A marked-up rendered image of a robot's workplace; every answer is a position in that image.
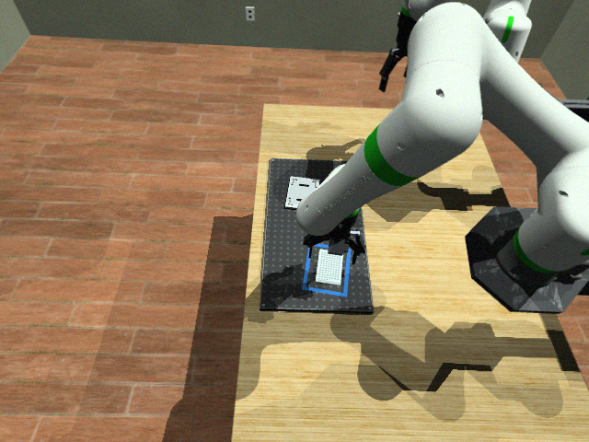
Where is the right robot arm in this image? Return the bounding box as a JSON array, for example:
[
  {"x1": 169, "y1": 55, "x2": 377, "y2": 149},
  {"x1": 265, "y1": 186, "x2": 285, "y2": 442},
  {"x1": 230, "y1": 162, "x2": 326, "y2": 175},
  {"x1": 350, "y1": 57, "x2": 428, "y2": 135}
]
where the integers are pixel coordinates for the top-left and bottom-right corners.
[{"x1": 398, "y1": 0, "x2": 532, "y2": 63}]

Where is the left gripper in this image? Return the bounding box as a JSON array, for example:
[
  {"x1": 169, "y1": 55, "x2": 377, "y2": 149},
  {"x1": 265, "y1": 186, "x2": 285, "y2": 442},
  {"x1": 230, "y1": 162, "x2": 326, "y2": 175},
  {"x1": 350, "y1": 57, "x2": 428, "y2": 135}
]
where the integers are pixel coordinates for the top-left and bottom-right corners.
[{"x1": 303, "y1": 227, "x2": 366, "y2": 264}]

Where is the blue rectangular tape outline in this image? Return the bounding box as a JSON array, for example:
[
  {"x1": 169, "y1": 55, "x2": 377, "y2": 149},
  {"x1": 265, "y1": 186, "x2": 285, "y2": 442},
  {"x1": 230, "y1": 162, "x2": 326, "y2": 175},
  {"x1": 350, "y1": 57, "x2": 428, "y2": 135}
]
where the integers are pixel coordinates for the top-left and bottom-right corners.
[{"x1": 302, "y1": 244, "x2": 351, "y2": 297}]

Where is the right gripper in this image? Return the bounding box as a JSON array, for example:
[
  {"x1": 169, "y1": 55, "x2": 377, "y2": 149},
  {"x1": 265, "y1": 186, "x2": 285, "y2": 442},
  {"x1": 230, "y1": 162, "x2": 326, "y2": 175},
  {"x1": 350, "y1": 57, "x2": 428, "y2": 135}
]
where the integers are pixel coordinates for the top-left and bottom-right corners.
[{"x1": 379, "y1": 29, "x2": 410, "y2": 92}]

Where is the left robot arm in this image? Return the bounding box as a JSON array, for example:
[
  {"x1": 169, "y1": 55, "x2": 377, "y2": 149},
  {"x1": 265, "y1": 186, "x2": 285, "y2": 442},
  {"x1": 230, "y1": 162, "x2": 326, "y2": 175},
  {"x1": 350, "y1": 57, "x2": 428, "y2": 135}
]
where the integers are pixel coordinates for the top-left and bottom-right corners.
[{"x1": 296, "y1": 3, "x2": 589, "y2": 286}]

